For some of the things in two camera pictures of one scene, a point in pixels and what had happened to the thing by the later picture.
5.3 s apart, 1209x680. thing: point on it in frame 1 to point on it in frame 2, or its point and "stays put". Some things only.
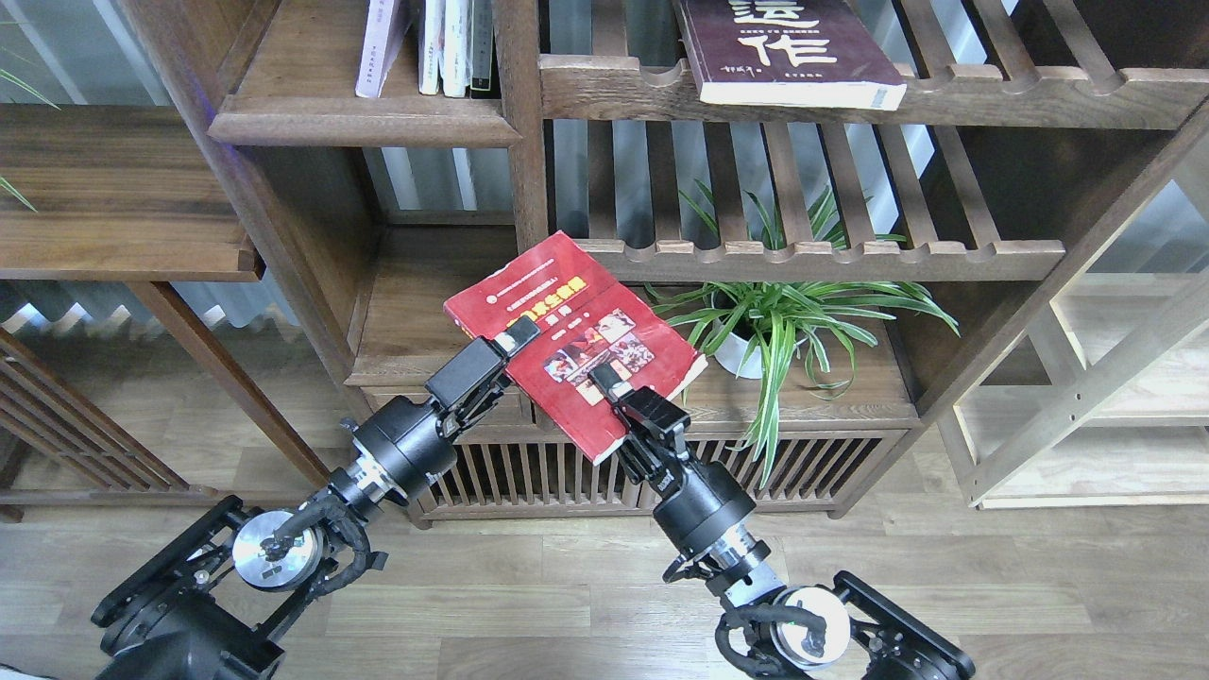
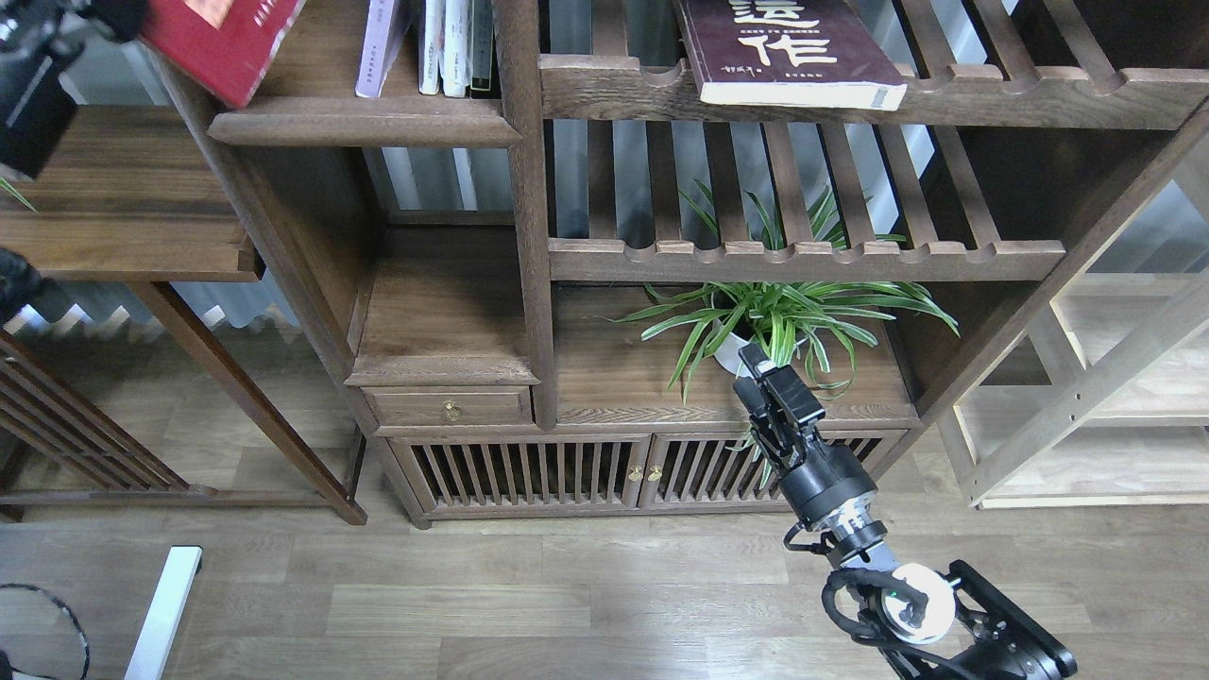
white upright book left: [431, 40] stays put
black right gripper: [697, 499] to [827, 485]
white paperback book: [386, 24] stays put
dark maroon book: [787, 53] stays put
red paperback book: [586, 317] to [226, 46]
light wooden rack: [1101, 402] stays put
